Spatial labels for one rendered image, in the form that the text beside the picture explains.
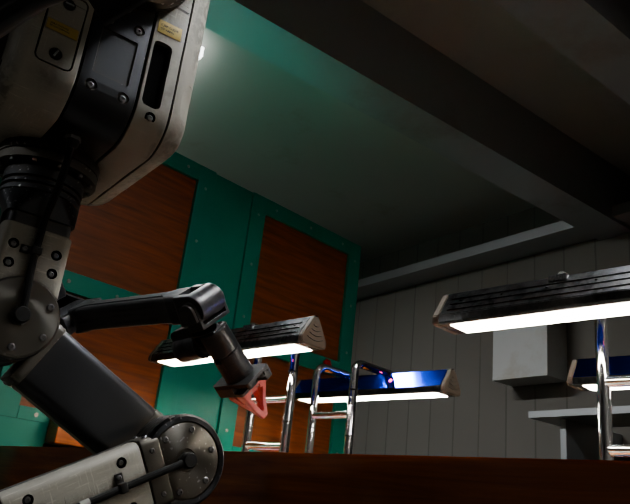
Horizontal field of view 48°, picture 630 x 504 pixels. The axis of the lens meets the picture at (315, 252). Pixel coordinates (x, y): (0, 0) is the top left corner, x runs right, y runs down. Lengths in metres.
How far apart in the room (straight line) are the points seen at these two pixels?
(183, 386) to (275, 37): 1.28
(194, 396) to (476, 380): 2.47
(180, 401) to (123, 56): 1.51
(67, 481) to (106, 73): 0.52
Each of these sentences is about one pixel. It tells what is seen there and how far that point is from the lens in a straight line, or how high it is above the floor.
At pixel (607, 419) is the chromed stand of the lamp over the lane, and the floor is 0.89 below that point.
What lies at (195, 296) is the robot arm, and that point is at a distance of 1.28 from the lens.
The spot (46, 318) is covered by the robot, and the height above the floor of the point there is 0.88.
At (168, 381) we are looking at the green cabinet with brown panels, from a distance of 2.30.
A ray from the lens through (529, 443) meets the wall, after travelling 4.20.
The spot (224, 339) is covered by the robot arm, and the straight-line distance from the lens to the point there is 1.30.
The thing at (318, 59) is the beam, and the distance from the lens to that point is 2.75.
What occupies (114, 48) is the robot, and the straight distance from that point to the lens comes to 1.01.
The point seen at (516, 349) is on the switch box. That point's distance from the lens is 4.12.
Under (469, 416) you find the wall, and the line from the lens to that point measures 4.49.
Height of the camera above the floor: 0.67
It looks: 21 degrees up
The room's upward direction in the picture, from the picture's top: 7 degrees clockwise
